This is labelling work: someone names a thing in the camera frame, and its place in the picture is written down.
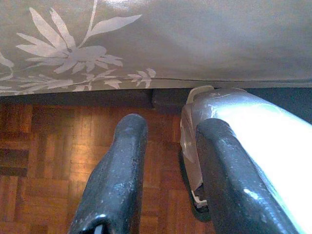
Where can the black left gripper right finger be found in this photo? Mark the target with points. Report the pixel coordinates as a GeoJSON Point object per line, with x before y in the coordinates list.
{"type": "Point", "coordinates": [231, 182]}

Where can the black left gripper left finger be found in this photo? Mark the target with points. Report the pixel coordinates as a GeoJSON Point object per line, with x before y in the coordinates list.
{"type": "Point", "coordinates": [114, 182]}

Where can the dark bed frame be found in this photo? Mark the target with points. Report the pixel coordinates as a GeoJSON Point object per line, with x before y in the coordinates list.
{"type": "Point", "coordinates": [165, 102]}

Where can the grey floral bed sheet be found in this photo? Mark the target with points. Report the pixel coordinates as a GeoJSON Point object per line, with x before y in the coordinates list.
{"type": "Point", "coordinates": [195, 36]}

